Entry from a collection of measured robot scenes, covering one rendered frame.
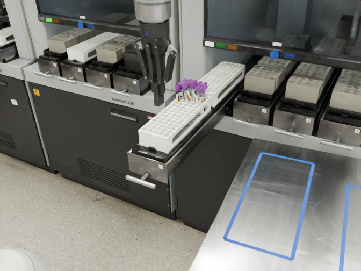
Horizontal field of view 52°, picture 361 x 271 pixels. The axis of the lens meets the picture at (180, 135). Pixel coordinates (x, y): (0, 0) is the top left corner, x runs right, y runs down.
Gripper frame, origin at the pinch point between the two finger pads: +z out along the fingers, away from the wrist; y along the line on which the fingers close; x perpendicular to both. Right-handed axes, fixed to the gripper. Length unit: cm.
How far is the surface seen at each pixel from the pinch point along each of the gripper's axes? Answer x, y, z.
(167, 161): 6.9, -6.3, 17.0
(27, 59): -45, 112, 24
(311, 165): -7.4, -42.4, 15.4
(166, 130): 0.9, -2.6, 11.0
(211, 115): -22.6, -5.9, 17.1
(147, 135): 5.0, 1.2, 11.4
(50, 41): -43, 89, 10
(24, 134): -36, 119, 68
